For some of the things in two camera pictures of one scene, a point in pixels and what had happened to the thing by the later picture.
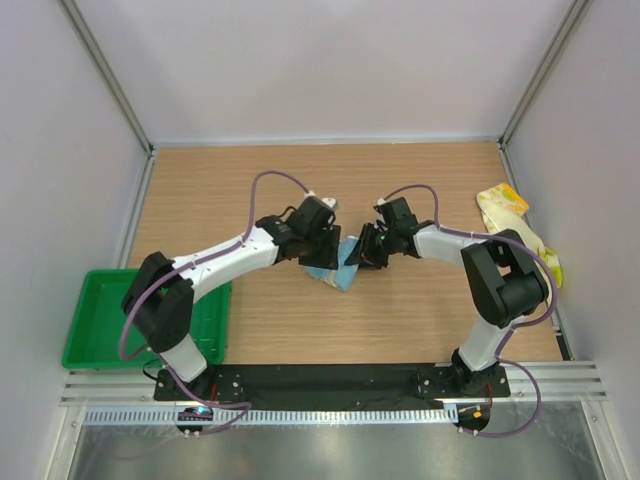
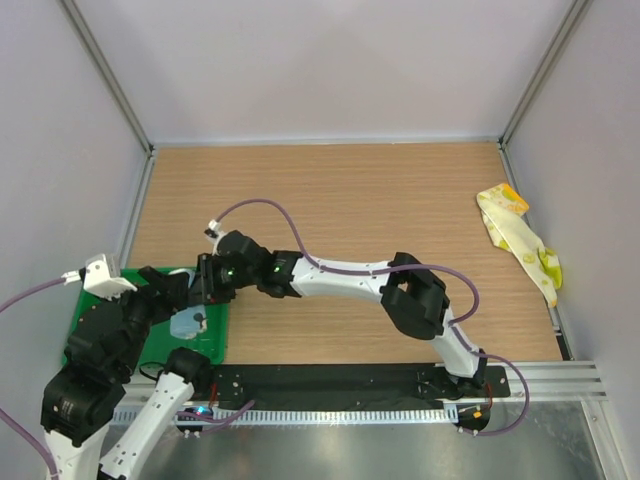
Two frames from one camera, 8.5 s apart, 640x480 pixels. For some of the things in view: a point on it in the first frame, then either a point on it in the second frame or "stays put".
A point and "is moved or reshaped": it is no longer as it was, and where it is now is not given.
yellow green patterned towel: [504, 210] stays put
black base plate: [323, 385] stays put
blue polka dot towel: [344, 276] is moved or reshaped
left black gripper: [329, 258] -> [175, 285]
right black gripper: [364, 252] -> [206, 286]
